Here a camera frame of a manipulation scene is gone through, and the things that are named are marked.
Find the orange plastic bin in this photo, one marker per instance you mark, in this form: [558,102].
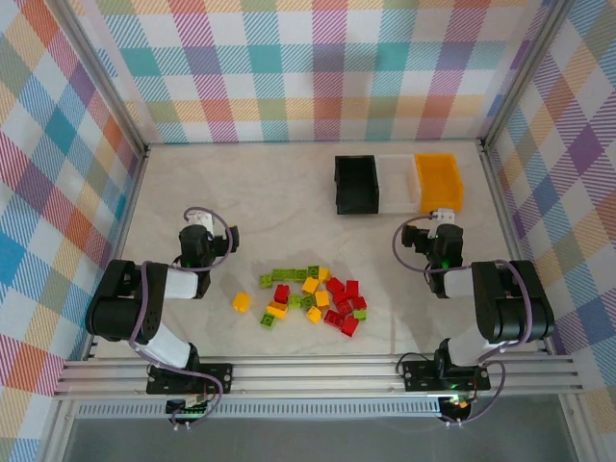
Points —
[440,180]

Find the white plastic bin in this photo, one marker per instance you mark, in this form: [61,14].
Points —
[397,185]

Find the long green lego brick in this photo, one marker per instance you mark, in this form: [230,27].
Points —
[289,274]

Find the red lego brick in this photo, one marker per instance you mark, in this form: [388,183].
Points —
[281,293]
[350,325]
[351,288]
[335,285]
[344,305]
[359,302]
[333,318]

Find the black plastic bin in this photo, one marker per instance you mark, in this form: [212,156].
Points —
[356,183]

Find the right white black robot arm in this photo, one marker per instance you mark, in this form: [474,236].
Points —
[505,308]

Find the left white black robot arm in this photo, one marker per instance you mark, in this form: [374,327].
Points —
[178,284]

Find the green circuit board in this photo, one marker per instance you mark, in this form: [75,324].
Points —
[190,411]

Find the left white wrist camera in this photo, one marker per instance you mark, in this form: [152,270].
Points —
[199,221]

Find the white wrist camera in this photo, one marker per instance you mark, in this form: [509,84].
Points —
[199,221]
[443,215]

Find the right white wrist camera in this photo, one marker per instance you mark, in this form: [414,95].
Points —
[443,215]

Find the aluminium side rail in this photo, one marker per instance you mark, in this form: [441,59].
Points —
[500,202]
[127,226]

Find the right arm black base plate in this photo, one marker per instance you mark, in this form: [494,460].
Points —
[418,375]

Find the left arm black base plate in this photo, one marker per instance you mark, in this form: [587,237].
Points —
[219,377]

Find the thin aluminium back rail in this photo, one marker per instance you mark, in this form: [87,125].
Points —
[313,142]

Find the wide aluminium mounting rail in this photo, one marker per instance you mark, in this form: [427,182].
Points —
[313,377]

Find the aluminium frame post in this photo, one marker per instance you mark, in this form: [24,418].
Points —
[96,72]
[524,72]

